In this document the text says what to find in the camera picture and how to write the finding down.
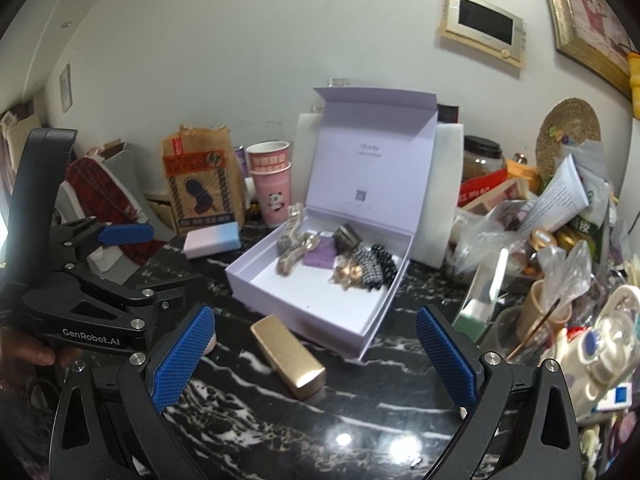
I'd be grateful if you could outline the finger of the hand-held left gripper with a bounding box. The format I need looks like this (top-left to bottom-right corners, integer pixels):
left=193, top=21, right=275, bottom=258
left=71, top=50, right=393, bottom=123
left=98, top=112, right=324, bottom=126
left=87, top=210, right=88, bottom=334
left=60, top=264, right=206, bottom=312
left=50, top=217, right=156, bottom=262

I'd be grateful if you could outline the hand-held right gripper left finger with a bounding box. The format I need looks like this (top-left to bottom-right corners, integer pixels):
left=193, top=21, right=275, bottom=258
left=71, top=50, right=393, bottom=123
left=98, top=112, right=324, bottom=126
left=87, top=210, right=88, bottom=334
left=49, top=302, right=217, bottom=480

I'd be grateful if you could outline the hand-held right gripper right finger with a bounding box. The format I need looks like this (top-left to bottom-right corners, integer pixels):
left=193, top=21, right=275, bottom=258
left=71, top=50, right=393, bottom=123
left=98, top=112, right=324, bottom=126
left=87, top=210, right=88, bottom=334
left=415, top=304, right=583, bottom=480

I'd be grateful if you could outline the black beaded scrunchie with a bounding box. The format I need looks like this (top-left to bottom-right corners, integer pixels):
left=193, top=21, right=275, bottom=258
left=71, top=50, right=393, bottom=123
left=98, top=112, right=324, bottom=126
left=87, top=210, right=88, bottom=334
left=370, top=244, right=399, bottom=291

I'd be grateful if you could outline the beige chain claw clip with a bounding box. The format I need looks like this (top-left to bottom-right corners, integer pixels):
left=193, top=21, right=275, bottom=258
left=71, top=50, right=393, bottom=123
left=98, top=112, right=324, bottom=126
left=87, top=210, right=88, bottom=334
left=277, top=202, right=307, bottom=251
left=276, top=232, right=321, bottom=277

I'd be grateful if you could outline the lavender gift box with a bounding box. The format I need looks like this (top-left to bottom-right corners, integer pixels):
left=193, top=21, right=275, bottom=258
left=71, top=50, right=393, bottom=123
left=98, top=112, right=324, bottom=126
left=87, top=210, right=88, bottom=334
left=225, top=86, right=440, bottom=362

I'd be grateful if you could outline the person's left hand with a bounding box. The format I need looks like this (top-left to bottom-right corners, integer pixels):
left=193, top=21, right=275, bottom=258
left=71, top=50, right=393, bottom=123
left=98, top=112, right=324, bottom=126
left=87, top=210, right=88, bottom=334
left=0, top=332, right=71, bottom=376

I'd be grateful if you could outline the green silicone brush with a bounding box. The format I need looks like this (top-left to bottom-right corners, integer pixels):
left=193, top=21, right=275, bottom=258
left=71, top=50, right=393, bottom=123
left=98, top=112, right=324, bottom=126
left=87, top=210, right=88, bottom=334
left=452, top=247, right=510, bottom=343

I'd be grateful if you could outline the red plaid scarf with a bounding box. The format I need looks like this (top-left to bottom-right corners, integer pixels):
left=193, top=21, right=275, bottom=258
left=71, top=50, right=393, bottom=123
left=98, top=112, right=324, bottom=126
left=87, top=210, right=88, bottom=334
left=65, top=157, right=168, bottom=267

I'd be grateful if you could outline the pink and blue gradient box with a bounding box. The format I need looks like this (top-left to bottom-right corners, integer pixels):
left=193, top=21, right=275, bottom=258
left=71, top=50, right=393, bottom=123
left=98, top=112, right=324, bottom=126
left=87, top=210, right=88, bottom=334
left=182, top=221, right=241, bottom=260

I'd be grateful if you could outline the cardboard box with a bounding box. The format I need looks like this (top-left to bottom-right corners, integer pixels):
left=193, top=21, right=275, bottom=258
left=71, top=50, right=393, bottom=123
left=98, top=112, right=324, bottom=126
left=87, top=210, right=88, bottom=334
left=87, top=140, right=126, bottom=158

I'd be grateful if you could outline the brown printed paper bag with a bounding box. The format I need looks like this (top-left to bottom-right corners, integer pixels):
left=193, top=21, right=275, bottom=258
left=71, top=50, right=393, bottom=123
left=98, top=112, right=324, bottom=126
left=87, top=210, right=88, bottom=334
left=161, top=124, right=247, bottom=235

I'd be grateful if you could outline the beige cup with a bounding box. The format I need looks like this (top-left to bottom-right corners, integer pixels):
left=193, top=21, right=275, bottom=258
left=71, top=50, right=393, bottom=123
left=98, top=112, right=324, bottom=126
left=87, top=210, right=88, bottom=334
left=515, top=280, right=573, bottom=346

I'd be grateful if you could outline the gold rectangular box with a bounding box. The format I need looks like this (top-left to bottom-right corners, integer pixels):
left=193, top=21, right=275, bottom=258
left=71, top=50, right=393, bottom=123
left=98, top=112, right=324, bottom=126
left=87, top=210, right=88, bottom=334
left=250, top=314, right=327, bottom=401

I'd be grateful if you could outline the clear plastic bag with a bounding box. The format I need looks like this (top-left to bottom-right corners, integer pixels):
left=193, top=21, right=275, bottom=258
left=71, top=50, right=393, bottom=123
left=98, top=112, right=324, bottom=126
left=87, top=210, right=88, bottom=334
left=452, top=200, right=531, bottom=276

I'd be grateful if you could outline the gold flower hair clip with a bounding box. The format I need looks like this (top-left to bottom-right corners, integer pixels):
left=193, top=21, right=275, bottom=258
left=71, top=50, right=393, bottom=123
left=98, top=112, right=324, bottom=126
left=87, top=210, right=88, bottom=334
left=332, top=257, right=363, bottom=288

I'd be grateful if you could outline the pink paper cup panda print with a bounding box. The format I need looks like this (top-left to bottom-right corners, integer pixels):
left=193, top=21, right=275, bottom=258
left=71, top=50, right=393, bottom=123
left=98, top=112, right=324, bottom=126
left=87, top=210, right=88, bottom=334
left=250, top=161, right=292, bottom=226

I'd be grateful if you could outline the white teapot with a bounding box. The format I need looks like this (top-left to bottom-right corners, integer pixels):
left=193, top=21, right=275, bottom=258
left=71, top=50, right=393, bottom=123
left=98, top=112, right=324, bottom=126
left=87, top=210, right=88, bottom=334
left=552, top=285, right=640, bottom=413

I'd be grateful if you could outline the white foam sheet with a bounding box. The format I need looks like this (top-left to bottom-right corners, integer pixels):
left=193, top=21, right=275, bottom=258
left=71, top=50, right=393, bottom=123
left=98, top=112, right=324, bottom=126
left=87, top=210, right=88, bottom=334
left=291, top=112, right=463, bottom=268

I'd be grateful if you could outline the small purple box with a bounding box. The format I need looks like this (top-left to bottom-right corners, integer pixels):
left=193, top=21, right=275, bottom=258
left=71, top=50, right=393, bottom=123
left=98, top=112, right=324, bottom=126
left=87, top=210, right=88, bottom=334
left=302, top=237, right=341, bottom=269

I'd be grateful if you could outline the pink paper cup red print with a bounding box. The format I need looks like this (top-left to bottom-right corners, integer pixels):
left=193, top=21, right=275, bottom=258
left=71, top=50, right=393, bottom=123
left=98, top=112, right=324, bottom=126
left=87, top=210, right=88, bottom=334
left=246, top=140, right=292, bottom=173

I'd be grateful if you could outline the red box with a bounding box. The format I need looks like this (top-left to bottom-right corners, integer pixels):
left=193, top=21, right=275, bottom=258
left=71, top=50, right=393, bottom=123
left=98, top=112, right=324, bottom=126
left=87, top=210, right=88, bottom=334
left=457, top=169, right=508, bottom=206

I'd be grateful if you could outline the white paper leaflet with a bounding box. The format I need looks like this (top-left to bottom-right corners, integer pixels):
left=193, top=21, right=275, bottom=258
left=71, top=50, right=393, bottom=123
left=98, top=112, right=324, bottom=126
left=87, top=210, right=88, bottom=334
left=517, top=155, right=590, bottom=235

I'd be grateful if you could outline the green package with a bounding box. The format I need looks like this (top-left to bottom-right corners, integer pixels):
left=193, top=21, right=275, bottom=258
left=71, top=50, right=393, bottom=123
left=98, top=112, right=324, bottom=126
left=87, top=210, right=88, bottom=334
left=570, top=180, right=613, bottom=261

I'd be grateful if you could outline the orange packet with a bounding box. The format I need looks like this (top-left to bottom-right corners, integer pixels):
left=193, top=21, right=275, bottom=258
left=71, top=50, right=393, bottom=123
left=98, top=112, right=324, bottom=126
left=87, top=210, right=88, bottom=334
left=505, top=159, right=541, bottom=181

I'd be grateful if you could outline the glass jar black lid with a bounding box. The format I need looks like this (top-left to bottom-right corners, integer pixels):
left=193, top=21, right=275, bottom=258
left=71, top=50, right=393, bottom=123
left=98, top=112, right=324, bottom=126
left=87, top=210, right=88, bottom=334
left=462, top=135, right=505, bottom=181

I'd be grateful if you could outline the woven straw fan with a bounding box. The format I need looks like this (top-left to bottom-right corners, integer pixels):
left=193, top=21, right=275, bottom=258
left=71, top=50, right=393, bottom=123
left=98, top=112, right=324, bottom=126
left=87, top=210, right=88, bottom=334
left=536, top=98, right=602, bottom=173

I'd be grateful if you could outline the yellow object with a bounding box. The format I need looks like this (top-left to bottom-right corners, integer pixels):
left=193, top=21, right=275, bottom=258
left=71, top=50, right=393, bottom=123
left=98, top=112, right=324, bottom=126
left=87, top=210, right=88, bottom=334
left=626, top=51, right=640, bottom=121

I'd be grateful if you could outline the gold framed picture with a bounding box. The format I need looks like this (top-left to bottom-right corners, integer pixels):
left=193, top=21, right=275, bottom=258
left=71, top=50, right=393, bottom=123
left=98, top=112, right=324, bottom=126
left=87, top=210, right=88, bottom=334
left=534, top=0, right=640, bottom=98

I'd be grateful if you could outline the small wall picture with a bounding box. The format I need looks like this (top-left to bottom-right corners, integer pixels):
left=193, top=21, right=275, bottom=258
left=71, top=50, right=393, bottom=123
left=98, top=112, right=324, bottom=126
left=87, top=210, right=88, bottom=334
left=59, top=63, right=72, bottom=112

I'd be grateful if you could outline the wall intercom panel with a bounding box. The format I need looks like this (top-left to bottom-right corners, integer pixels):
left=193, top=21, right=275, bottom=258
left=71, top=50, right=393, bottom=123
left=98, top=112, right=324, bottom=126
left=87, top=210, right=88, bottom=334
left=440, top=0, right=527, bottom=69

